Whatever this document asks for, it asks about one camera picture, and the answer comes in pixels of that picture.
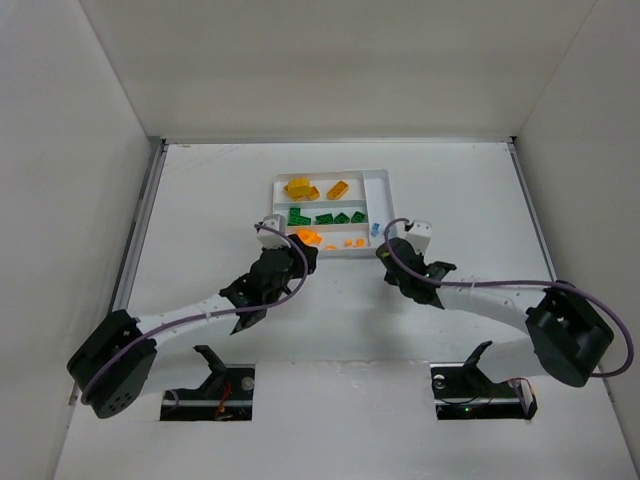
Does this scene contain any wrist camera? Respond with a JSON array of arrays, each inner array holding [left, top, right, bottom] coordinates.
[[257, 214, 288, 249], [404, 219, 432, 255]]

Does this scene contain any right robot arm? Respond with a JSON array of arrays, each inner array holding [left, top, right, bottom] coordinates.
[[376, 238, 614, 388]]

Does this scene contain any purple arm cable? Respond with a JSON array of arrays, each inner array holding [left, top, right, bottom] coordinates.
[[79, 223, 308, 405], [383, 217, 634, 378]]

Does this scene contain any yellow long lego brick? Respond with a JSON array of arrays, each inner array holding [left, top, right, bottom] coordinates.
[[327, 180, 349, 201]]

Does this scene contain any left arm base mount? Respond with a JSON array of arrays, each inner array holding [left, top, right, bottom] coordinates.
[[159, 345, 256, 422]]

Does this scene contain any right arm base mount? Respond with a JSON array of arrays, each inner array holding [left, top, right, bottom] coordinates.
[[429, 341, 538, 421]]

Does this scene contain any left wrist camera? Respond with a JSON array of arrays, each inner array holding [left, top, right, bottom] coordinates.
[[257, 214, 288, 249]]

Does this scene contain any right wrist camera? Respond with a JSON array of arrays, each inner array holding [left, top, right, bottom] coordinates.
[[404, 219, 432, 255]]

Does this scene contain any green square lego brick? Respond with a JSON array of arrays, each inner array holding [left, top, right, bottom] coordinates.
[[334, 212, 350, 224]]

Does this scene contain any green long lego brick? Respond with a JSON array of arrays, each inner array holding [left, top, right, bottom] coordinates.
[[315, 213, 334, 225]]

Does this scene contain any white divided sorting tray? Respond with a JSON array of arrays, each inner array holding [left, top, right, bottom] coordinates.
[[272, 169, 395, 259]]

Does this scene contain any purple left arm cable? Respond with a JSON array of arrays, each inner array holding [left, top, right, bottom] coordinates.
[[79, 223, 308, 405]]

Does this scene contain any orange round figure piece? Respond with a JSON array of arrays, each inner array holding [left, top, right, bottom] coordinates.
[[283, 177, 312, 201]]

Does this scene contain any orange round lego piece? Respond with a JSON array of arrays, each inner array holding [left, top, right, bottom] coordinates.
[[296, 229, 323, 246]]

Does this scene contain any yellow square lego brick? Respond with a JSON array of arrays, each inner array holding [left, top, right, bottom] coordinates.
[[307, 186, 320, 201]]

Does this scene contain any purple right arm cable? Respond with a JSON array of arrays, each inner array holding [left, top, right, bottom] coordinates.
[[383, 217, 634, 378]]

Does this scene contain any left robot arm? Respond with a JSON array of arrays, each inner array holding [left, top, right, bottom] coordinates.
[[67, 233, 318, 419]]

